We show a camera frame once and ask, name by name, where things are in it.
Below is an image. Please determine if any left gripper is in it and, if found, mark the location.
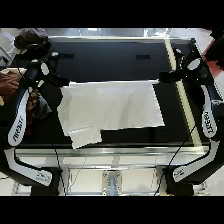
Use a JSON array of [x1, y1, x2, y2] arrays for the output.
[[49, 73, 71, 89]]

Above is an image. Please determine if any black cable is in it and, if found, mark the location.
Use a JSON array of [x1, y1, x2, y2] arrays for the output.
[[50, 143, 67, 197], [155, 122, 199, 197]]

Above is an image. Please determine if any silver frame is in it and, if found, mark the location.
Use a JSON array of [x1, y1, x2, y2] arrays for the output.
[[12, 143, 212, 197]]

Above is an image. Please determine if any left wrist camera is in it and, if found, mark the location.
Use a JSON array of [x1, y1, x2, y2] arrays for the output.
[[49, 50, 62, 76]]

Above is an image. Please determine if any dark brown garment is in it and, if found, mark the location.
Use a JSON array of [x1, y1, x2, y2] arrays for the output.
[[13, 28, 51, 51]]

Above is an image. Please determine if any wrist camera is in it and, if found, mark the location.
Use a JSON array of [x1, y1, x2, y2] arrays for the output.
[[49, 50, 62, 76], [172, 47, 186, 72]]

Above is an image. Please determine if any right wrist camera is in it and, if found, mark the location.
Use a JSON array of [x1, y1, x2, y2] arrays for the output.
[[172, 47, 186, 72]]

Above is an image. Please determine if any grey garment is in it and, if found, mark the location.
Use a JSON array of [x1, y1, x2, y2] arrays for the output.
[[31, 90, 53, 121]]

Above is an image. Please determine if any white T-shirt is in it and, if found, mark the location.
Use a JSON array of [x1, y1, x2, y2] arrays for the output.
[[57, 79, 166, 150]]

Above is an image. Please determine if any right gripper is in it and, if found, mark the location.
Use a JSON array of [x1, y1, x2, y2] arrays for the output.
[[158, 70, 184, 85]]

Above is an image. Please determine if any red garment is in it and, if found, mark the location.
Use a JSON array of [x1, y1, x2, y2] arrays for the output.
[[24, 97, 36, 136]]

